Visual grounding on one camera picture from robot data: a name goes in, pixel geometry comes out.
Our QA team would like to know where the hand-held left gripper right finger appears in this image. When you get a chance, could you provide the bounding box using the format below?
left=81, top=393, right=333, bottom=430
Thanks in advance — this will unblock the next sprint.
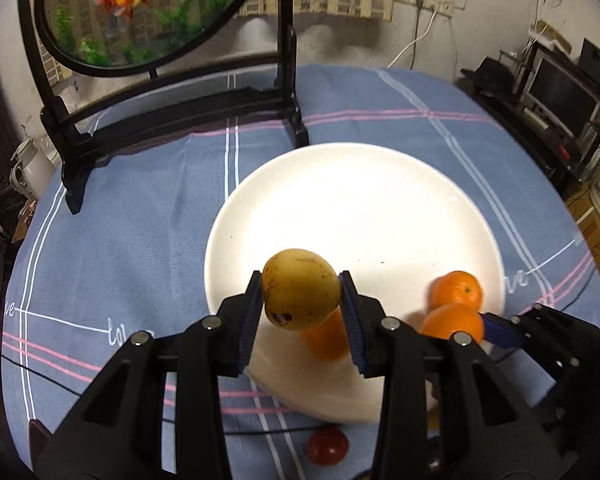
left=337, top=270, right=566, bottom=480

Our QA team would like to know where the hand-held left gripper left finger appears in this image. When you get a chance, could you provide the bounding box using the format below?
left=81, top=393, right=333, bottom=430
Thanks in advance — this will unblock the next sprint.
left=30, top=270, right=264, bottom=480

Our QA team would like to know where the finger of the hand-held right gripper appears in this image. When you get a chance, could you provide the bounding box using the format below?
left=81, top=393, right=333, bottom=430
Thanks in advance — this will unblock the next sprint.
left=479, top=305, right=600, bottom=367

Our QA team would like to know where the orange mandarin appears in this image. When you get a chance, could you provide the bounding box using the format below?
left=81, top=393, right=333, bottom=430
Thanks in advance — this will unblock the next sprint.
left=428, top=270, right=482, bottom=311
left=300, top=307, right=353, bottom=362
left=419, top=304, right=486, bottom=345

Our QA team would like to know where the yellow round fruit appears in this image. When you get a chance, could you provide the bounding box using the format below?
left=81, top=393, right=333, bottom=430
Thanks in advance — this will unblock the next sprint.
left=262, top=249, right=342, bottom=331

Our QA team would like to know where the white round plate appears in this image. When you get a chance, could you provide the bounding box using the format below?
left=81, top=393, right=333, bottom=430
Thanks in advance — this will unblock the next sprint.
left=204, top=142, right=507, bottom=423

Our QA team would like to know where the red plum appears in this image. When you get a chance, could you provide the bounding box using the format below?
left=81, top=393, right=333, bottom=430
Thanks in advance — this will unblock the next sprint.
left=306, top=426, right=351, bottom=466

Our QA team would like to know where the blue plaid tablecloth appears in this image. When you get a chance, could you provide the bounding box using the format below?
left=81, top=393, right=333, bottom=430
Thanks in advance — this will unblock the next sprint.
left=0, top=62, right=600, bottom=480

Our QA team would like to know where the black equipment rack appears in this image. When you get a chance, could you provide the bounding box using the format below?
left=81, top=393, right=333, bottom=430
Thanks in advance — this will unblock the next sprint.
left=460, top=40, right=600, bottom=196

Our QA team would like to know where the computer monitor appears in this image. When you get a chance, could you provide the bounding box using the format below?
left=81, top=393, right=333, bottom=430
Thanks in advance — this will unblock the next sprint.
left=525, top=55, right=600, bottom=136

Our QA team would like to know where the white kettle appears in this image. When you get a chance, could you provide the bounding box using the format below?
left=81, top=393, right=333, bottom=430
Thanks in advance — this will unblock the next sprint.
left=10, top=137, right=56, bottom=206

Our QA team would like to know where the goldfish screen on black stand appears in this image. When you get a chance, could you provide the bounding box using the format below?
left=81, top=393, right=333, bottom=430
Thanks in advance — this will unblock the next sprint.
left=17, top=0, right=311, bottom=216

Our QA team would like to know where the white power cable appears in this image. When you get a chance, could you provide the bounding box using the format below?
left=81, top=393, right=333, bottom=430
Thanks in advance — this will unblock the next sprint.
left=387, top=7, right=438, bottom=68

